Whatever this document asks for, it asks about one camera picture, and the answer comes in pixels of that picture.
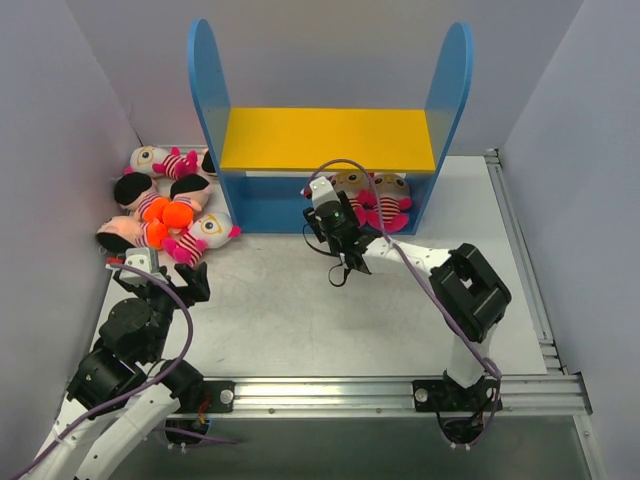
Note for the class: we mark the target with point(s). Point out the black-haired doll, centre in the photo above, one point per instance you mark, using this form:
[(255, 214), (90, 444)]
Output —
[(188, 196)]

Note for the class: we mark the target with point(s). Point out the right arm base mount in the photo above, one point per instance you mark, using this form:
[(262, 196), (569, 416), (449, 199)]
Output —
[(446, 396)]

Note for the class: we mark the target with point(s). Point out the pink plush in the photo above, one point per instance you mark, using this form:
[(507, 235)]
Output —
[(362, 199)]

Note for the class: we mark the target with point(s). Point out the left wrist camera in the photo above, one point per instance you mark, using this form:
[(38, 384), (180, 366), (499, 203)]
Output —
[(142, 260)]

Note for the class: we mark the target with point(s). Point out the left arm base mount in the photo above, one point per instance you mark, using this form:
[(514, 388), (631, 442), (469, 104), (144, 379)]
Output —
[(207, 397)]

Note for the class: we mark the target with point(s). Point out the white plush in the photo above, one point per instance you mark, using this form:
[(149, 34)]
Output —
[(390, 209), (159, 162), (211, 231)]

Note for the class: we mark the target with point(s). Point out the black-haired doll, upper left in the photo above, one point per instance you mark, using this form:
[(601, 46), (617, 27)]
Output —
[(137, 193)]

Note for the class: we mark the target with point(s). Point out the black-haired doll, lower left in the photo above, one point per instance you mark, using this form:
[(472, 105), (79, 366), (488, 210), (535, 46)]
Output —
[(121, 233)]

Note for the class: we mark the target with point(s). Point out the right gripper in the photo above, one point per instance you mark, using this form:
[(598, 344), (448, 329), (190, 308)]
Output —
[(353, 252)]

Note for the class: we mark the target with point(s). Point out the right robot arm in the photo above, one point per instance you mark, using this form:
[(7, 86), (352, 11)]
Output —
[(461, 283)]

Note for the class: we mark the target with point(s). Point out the aluminium front rail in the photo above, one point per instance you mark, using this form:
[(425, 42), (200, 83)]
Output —
[(547, 395)]

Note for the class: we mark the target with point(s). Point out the white plush, back corner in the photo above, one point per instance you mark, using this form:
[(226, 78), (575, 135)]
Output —
[(159, 162)]

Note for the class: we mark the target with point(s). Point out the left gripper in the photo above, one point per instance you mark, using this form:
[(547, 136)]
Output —
[(163, 285)]

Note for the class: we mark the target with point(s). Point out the blue and yellow toy shelf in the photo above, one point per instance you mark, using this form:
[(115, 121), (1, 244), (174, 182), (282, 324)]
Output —
[(262, 155)]

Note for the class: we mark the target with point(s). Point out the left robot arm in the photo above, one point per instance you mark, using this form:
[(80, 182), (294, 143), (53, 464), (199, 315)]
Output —
[(111, 402)]

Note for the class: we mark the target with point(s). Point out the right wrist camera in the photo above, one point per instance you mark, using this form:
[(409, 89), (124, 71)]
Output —
[(319, 191)]

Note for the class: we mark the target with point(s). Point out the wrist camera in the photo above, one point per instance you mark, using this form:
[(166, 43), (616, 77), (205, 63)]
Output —
[(142, 260), (319, 191)]

